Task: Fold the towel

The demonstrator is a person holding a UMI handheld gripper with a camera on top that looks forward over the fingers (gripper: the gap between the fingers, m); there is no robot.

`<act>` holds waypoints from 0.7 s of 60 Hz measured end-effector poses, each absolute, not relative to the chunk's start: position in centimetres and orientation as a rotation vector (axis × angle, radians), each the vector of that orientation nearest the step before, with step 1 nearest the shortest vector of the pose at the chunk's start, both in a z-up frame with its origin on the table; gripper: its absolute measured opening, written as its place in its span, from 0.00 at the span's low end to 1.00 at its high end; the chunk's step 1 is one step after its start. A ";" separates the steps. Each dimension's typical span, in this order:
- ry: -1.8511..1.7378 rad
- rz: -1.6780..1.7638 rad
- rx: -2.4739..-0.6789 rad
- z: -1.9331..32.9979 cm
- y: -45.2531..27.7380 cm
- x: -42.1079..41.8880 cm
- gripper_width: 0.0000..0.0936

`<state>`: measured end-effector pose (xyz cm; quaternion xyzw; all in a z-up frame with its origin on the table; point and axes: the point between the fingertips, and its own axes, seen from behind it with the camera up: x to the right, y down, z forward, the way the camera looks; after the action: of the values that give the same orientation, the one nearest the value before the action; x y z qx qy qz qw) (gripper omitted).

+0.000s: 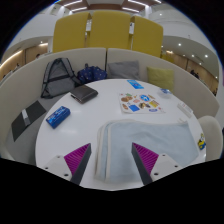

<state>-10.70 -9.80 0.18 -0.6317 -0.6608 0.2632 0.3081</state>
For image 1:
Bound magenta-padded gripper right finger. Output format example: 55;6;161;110
130;142;184;186

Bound grey backpack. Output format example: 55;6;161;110
40;57;81;100

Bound white armchair with grey seat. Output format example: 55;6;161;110
197;115;224;162

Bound yellow acoustic panel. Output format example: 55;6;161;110
52;12;92;54
89;10;133;50
130;15;164;58

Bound grey cushion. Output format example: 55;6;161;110
106;60;141;81

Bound small blue box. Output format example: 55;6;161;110
45;105;72;130

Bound yellow and blue toy figure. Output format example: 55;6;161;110
197;133;207;151

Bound blue card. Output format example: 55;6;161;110
126;79;145;90

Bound dark flat laptop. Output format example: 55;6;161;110
10;100;48;142

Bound light blue towel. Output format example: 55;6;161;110
94;119;201;184

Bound yellow-green cushion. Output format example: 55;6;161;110
146;66;175;93

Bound curved white sofa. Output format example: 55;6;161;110
0;47;221;161

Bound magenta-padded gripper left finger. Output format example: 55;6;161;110
42;143;92;186

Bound ceiling light strips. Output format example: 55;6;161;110
61;0;163;14

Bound navy dotted bag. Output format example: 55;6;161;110
77;63;108;85

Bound dark grey wallet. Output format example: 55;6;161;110
69;84;99;105

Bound person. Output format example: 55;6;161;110
189;69;201;80

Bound colourful sticker sheet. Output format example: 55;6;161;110
117;92;166;115

